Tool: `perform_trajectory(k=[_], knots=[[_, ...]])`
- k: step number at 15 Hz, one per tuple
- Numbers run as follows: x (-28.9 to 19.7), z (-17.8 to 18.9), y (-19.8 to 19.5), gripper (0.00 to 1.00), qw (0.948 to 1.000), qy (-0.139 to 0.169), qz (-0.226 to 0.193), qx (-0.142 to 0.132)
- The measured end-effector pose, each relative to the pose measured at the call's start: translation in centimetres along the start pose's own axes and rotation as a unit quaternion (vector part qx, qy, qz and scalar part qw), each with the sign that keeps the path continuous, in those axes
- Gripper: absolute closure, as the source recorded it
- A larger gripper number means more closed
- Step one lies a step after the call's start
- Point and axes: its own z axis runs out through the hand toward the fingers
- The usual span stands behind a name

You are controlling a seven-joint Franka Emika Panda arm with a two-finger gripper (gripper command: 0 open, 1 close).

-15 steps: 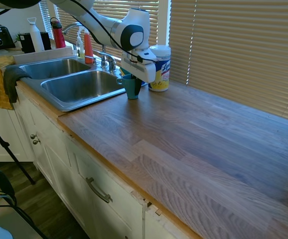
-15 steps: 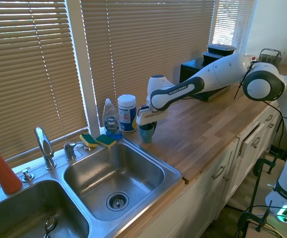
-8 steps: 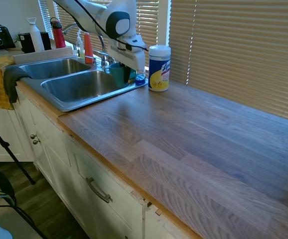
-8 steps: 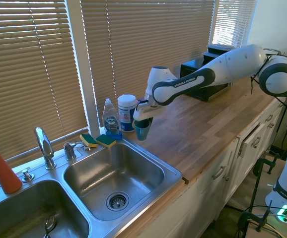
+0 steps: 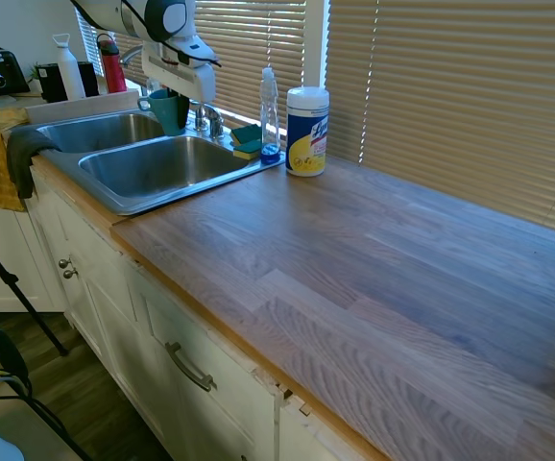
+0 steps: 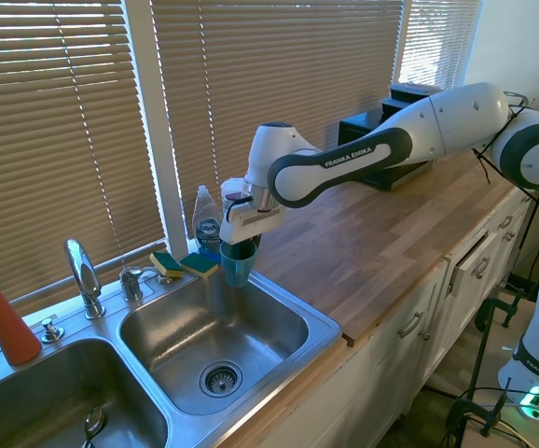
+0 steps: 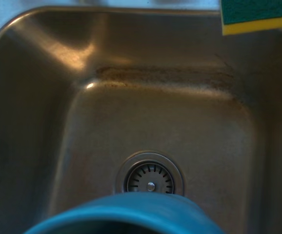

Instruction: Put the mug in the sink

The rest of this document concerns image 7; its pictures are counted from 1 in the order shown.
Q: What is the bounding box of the teal mug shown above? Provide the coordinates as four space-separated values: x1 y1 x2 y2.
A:
22 191 223 234

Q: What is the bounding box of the stainless steel double sink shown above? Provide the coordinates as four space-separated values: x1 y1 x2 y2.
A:
0 0 282 234

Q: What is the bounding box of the round sink drain strainer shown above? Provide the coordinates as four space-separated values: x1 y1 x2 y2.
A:
115 150 185 197

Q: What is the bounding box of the green and yellow sponge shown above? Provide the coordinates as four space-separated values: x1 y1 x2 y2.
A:
220 0 282 37

